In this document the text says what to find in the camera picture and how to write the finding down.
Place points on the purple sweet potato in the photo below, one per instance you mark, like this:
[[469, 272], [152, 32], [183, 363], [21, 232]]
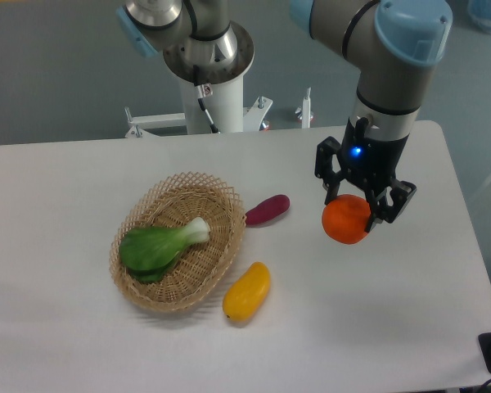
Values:
[[268, 210]]

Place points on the yellow mango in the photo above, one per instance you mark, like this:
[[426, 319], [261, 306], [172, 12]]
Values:
[[244, 297]]

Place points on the woven wicker basket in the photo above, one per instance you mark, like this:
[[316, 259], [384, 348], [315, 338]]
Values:
[[171, 203]]

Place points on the orange fruit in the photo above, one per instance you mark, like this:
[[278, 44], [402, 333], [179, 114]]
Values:
[[345, 218]]

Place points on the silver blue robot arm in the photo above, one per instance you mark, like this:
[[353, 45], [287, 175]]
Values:
[[396, 45]]

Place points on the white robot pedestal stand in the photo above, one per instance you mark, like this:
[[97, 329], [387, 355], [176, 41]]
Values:
[[207, 108]]

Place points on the green bok choy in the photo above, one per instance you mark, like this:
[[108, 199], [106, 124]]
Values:
[[149, 253]]

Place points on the blue object top right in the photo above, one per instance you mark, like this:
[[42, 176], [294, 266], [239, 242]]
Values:
[[480, 14]]

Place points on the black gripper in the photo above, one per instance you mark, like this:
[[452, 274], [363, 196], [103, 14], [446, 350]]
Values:
[[368, 164]]

